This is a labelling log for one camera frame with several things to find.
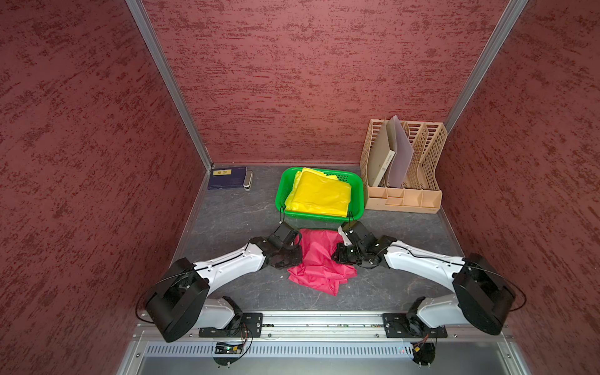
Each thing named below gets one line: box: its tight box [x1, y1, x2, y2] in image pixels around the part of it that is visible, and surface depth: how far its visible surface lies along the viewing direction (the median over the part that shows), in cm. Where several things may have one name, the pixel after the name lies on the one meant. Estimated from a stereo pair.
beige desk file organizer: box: [360, 118, 448, 215], surface depth 105 cm
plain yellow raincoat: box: [284, 167, 352, 218], surface depth 102 cm
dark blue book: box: [207, 166, 247, 190], surface depth 118 cm
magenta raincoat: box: [287, 228, 358, 297], surface depth 83 cm
